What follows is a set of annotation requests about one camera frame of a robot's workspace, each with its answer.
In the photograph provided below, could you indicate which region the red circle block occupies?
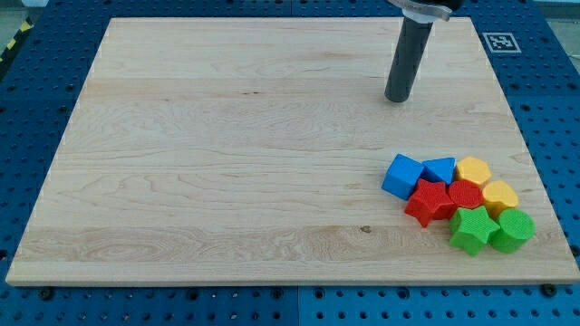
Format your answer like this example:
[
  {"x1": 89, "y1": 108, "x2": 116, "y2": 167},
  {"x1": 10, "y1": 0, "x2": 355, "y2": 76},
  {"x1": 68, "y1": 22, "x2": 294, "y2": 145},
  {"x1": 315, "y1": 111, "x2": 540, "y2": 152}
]
[{"x1": 448, "y1": 180, "x2": 483, "y2": 209}]

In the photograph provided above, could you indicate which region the green circle block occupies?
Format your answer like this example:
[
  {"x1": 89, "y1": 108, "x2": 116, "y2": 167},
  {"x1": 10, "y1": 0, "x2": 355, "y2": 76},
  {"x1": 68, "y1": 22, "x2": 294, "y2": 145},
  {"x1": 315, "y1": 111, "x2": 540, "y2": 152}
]
[{"x1": 489, "y1": 208, "x2": 536, "y2": 254}]

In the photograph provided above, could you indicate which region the wooden board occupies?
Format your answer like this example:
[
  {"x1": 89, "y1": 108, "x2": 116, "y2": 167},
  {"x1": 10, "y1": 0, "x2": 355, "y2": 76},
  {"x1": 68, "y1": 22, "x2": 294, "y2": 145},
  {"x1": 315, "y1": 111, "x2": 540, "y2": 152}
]
[{"x1": 6, "y1": 17, "x2": 579, "y2": 287}]

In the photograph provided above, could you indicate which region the blue cube block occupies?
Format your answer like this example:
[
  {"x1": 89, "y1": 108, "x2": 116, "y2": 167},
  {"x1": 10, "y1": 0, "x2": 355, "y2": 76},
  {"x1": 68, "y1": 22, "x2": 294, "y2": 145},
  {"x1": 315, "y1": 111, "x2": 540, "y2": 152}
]
[{"x1": 382, "y1": 154, "x2": 425, "y2": 200}]

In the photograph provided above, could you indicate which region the red star block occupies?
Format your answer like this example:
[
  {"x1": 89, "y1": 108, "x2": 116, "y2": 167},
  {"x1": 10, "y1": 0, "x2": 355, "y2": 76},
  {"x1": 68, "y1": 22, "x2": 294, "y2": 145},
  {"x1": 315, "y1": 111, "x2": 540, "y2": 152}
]
[{"x1": 404, "y1": 178, "x2": 457, "y2": 227}]

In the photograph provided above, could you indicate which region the blue triangle block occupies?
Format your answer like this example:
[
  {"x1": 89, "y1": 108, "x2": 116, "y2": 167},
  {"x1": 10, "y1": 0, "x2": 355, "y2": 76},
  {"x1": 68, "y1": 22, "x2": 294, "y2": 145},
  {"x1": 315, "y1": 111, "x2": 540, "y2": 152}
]
[{"x1": 421, "y1": 157, "x2": 456, "y2": 186}]

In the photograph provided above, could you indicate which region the yellow hexagon block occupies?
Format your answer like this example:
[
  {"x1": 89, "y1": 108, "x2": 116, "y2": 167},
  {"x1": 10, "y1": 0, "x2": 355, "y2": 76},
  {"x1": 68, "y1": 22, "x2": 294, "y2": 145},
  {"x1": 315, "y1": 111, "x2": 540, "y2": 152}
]
[{"x1": 454, "y1": 157, "x2": 492, "y2": 187}]

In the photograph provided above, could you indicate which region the green star block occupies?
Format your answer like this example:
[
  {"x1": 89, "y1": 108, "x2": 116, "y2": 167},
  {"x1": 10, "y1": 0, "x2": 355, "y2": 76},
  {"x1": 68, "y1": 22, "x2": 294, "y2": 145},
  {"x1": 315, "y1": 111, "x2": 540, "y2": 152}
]
[{"x1": 449, "y1": 206, "x2": 500, "y2": 256}]

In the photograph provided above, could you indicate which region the yellow heart block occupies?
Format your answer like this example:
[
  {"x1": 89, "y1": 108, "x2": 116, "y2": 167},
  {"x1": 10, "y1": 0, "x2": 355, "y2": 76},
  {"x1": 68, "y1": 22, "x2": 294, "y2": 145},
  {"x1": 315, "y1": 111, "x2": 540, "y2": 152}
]
[{"x1": 482, "y1": 180, "x2": 519, "y2": 219}]

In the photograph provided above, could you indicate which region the white fiducial marker tag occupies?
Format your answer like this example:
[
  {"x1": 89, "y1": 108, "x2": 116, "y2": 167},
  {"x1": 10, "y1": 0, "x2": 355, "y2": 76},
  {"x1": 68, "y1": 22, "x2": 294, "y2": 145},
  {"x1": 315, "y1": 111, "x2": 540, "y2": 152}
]
[{"x1": 482, "y1": 32, "x2": 521, "y2": 53}]

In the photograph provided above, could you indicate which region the yellow black hazard tape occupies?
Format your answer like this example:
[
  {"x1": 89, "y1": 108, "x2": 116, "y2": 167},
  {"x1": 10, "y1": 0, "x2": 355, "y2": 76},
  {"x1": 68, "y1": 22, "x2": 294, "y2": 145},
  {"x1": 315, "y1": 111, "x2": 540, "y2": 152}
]
[{"x1": 1, "y1": 17, "x2": 34, "y2": 65}]

